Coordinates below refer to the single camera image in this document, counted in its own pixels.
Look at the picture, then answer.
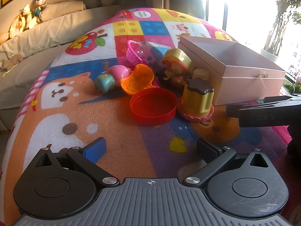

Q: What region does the yellow plush toy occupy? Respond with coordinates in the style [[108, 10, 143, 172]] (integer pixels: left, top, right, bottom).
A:
[[21, 4, 33, 23]]

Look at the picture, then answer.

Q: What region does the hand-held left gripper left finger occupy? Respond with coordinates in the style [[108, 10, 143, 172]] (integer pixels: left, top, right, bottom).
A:
[[35, 137, 120, 187]]

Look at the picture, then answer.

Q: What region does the beige pillow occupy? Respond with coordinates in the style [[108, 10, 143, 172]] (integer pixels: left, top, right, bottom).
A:
[[39, 0, 88, 22]]

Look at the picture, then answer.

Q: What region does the clear bag with blue packet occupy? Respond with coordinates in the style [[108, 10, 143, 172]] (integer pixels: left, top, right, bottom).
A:
[[136, 41, 176, 70]]

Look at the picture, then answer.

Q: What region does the pink flowering plant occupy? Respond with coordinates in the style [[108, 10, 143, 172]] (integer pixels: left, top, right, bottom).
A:
[[285, 63, 301, 95]]

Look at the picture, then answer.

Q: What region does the pink teal mushroom toy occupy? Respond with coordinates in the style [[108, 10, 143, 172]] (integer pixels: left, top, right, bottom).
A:
[[95, 66, 132, 94]]

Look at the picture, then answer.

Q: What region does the pink plastic toy basket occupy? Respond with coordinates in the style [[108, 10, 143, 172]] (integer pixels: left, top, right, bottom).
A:
[[126, 40, 151, 67]]

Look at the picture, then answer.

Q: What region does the yellow toy cup brown lid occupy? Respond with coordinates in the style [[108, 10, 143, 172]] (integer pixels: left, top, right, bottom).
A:
[[177, 78, 215, 122]]

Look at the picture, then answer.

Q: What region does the yellow cartoon figure toy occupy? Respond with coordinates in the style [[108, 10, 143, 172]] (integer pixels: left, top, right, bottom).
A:
[[155, 48, 196, 89]]

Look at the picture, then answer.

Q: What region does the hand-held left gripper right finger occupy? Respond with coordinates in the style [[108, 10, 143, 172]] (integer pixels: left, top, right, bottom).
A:
[[185, 138, 270, 187]]

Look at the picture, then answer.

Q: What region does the orange toy scoop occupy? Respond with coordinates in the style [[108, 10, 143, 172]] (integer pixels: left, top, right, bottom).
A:
[[120, 64, 160, 96]]

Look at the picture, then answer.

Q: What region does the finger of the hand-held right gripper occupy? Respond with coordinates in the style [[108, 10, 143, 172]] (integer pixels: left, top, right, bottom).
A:
[[226, 101, 301, 128], [263, 94, 301, 105]]

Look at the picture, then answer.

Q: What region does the colourful cartoon play mat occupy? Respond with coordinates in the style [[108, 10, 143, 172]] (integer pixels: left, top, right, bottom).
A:
[[0, 8, 301, 226]]

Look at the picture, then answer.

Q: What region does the doll with red hair bow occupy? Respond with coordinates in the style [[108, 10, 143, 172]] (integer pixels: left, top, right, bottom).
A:
[[32, 0, 48, 17]]

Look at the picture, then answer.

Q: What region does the beige sofa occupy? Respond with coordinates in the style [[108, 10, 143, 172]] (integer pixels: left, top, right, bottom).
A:
[[0, 5, 132, 132]]

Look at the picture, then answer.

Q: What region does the green hanging cloth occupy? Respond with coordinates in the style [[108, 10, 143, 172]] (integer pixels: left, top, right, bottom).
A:
[[188, 0, 206, 20]]

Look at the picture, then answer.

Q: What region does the small beige plush toy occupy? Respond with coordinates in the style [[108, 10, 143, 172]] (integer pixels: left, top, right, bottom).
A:
[[1, 54, 24, 70]]

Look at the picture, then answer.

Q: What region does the pink cardboard box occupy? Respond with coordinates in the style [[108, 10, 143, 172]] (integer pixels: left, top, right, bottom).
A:
[[177, 36, 286, 106]]

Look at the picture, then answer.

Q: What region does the potted green plant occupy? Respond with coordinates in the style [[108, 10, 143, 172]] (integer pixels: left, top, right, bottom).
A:
[[260, 0, 301, 64]]

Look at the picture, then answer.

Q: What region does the red round plastic lid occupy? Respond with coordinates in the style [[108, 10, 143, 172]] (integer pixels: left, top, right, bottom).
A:
[[130, 88, 178, 125]]

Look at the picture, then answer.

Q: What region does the orange white plush toy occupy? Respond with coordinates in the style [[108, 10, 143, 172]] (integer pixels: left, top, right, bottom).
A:
[[9, 14, 27, 39]]

